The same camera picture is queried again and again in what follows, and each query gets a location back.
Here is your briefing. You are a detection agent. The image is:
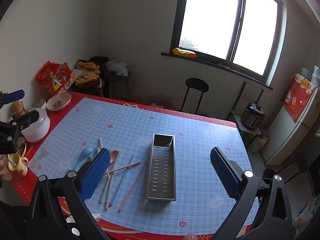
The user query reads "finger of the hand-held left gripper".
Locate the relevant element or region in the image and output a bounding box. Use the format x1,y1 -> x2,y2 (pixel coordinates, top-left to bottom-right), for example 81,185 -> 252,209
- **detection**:
0,89 -> 25,105
0,109 -> 40,153

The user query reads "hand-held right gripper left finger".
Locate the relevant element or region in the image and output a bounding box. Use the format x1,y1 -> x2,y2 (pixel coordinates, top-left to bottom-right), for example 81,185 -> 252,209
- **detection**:
26,148 -> 111,240

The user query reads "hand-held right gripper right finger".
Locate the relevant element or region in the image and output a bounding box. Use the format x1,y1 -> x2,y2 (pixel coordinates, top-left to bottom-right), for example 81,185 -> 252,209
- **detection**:
210,147 -> 293,240

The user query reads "blue spoon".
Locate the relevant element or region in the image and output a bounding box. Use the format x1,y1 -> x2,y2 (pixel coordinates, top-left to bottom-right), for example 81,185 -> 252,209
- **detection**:
68,147 -> 94,171

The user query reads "cream chopstick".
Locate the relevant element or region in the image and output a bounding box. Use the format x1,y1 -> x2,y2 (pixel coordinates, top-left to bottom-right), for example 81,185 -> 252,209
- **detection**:
105,162 -> 117,209

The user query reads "blue chopstick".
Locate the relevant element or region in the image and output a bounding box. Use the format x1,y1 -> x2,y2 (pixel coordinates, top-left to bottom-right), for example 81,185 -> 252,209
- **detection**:
109,155 -> 134,205

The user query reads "pink chopstick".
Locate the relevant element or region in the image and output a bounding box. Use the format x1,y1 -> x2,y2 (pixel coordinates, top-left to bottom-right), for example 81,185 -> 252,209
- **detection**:
103,161 -> 141,176
118,160 -> 147,212

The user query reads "stainless steel utensil tray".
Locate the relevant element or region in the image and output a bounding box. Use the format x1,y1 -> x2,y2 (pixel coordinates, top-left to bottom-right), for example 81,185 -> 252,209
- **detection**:
146,133 -> 177,202

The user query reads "person's left hand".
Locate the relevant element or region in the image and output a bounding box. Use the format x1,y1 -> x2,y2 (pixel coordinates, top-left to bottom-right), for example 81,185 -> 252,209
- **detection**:
0,154 -> 8,180

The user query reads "bear-shaped bottle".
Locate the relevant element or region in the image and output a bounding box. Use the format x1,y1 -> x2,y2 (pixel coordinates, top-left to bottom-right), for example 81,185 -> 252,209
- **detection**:
11,100 -> 27,117

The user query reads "white lidded pot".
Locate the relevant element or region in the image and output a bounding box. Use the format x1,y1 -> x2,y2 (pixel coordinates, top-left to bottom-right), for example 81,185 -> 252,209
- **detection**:
21,108 -> 50,143

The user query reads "small white bowl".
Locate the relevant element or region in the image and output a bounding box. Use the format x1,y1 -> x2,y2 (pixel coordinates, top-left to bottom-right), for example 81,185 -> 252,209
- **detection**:
29,99 -> 47,112

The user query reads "small bowl with food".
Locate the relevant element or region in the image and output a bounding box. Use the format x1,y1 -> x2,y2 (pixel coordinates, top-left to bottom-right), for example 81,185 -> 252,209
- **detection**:
15,136 -> 27,158

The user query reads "pale ceramic bowl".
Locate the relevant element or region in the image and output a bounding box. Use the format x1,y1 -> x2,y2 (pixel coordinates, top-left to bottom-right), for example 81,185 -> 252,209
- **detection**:
46,92 -> 72,112

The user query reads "red snack bag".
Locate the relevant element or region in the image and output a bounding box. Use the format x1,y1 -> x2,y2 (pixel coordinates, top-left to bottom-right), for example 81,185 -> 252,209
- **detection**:
37,60 -> 63,95

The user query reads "yellow mug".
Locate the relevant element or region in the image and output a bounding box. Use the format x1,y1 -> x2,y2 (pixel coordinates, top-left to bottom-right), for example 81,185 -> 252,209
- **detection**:
8,153 -> 29,178

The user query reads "colourful carton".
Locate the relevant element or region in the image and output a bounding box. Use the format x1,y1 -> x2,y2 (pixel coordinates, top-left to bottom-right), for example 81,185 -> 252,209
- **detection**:
244,130 -> 270,153

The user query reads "blue plaid table mat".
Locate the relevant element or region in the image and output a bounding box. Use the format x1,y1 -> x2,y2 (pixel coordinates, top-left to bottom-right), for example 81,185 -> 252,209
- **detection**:
29,97 -> 259,235

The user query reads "yellow clear snack bag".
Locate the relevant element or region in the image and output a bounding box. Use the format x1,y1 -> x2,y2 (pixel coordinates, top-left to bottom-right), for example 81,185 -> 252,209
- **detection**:
56,62 -> 82,92

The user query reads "silver pressure cooker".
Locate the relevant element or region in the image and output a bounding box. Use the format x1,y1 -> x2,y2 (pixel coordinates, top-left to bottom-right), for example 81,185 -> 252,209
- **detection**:
241,102 -> 265,130

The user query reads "red tablecloth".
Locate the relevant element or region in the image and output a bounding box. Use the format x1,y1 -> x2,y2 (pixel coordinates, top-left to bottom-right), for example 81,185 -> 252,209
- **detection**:
9,91 -> 260,240

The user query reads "white refrigerator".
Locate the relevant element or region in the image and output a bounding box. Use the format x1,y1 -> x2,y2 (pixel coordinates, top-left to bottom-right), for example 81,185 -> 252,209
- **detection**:
261,87 -> 320,165

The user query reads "pile of yellow clothes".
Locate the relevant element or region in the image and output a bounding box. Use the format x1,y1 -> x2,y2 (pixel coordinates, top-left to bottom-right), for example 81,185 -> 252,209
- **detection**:
75,59 -> 102,87

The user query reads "black metal rack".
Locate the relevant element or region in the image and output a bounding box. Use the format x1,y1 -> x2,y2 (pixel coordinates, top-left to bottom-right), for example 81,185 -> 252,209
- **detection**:
226,81 -> 264,120

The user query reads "black round stool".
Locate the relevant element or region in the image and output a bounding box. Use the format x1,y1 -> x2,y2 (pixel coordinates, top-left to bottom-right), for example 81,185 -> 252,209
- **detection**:
180,77 -> 209,117

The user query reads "white plastic bag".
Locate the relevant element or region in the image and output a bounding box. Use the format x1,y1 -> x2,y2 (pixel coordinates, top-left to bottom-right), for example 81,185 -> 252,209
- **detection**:
106,60 -> 128,76

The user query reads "dark window sill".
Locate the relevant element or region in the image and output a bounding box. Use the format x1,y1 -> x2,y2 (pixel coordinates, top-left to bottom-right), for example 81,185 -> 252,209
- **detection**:
161,52 -> 273,90

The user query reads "yellow packet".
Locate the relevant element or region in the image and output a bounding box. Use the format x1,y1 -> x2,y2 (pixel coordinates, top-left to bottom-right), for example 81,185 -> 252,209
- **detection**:
172,47 -> 197,58

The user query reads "dark framed window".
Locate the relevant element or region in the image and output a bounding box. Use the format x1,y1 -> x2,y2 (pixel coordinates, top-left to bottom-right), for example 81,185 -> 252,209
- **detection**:
170,0 -> 287,87

